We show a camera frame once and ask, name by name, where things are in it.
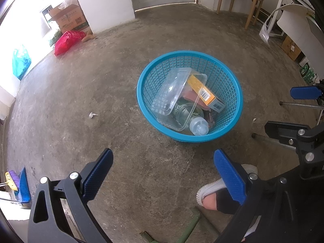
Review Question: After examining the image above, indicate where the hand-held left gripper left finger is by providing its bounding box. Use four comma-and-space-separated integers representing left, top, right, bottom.
27, 148, 114, 243

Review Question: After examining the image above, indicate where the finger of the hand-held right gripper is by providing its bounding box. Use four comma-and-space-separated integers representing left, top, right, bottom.
265, 121, 324, 167
291, 80, 324, 107

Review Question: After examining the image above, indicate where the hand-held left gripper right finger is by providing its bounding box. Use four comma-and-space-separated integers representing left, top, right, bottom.
213, 149, 299, 243

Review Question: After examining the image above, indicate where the green label plastic bottle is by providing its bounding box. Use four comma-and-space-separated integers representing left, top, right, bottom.
172, 99, 210, 136

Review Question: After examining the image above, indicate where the blue plastic basket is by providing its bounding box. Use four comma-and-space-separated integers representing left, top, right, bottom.
137, 51, 244, 143

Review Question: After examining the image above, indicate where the yellow and white carton box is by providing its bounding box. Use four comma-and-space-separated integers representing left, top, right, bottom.
187, 75, 226, 113

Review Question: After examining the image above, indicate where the clear plastic container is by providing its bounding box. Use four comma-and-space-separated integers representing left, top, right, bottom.
151, 69, 208, 132

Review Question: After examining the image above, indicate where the metal table leg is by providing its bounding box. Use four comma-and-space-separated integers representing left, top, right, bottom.
251, 132, 298, 150
279, 101, 324, 110

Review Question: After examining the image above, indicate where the green printed package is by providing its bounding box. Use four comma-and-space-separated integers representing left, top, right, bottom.
299, 57, 319, 84

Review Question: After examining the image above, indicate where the person's foot in black sock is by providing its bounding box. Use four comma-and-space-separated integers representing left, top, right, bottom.
202, 190, 241, 214

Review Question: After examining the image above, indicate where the large brown cardboard box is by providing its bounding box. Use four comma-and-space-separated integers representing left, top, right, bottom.
280, 34, 303, 62

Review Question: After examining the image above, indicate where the green wooden stick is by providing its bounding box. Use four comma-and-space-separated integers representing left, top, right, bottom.
139, 207, 203, 243

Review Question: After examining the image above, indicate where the white board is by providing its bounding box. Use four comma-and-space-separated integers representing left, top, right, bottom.
277, 4, 324, 65

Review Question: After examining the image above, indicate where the blue dustpan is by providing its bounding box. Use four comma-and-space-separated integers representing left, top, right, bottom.
18, 166, 32, 205

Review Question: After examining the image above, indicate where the yellow purple broom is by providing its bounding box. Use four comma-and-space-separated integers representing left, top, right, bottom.
0, 171, 20, 191

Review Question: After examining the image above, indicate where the teal plastic bag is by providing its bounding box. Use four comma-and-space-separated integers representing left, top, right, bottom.
12, 45, 32, 81

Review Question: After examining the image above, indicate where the red plastic bag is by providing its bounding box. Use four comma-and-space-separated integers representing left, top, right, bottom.
54, 30, 86, 56

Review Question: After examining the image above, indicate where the green print cardboard box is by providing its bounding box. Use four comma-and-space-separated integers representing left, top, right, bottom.
48, 0, 90, 34

